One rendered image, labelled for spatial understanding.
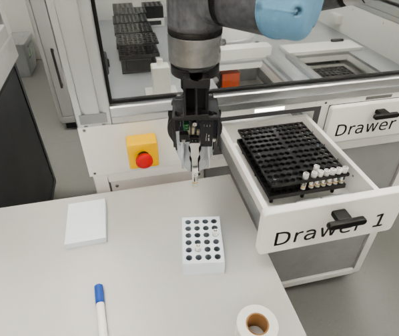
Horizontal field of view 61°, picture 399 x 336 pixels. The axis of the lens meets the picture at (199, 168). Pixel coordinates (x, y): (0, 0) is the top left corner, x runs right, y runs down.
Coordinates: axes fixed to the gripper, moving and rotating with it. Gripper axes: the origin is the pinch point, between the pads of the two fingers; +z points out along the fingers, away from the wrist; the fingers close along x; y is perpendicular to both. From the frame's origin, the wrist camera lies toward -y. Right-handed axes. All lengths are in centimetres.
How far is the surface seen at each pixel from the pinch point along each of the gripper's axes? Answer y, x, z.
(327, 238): 7.6, 26.0, 13.8
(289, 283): -29, 41, 88
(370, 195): 5.9, 32.2, 3.9
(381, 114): -26, 50, 6
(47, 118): -190, -110, 99
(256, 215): 3.6, 12.2, 11.0
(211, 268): 10.0, 3.0, 18.9
